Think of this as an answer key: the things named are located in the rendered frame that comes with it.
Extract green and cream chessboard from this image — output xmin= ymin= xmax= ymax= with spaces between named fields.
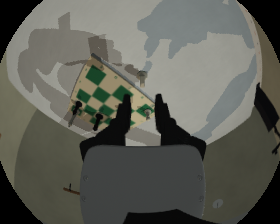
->
xmin=67 ymin=55 xmax=155 ymax=130

